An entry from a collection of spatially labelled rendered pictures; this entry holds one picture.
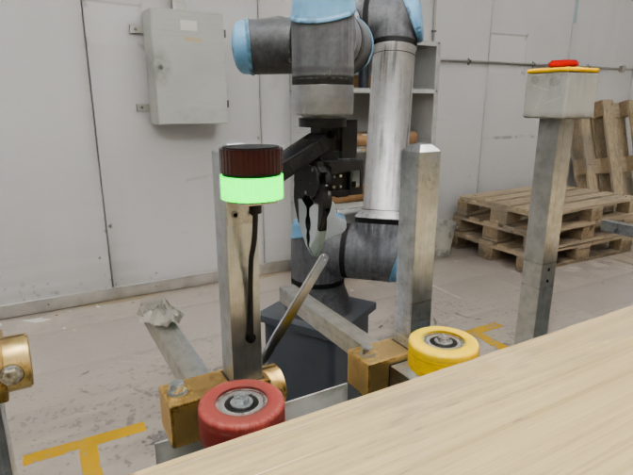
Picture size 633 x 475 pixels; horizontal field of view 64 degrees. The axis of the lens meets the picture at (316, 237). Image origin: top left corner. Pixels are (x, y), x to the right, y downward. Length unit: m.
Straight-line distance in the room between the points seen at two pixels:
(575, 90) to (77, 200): 2.77
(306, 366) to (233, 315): 0.88
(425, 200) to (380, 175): 0.67
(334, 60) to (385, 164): 0.62
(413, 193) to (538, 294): 0.32
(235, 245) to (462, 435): 0.28
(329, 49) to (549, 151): 0.36
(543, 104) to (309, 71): 0.34
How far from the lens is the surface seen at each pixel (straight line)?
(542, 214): 0.85
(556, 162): 0.84
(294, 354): 1.43
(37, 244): 3.23
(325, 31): 0.73
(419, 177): 0.64
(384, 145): 1.32
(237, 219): 0.52
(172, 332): 0.75
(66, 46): 3.16
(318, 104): 0.73
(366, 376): 0.68
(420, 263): 0.67
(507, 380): 0.57
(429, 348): 0.60
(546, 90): 0.82
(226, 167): 0.47
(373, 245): 1.30
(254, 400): 0.50
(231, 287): 0.54
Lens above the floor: 1.17
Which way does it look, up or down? 15 degrees down
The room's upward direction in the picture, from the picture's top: straight up
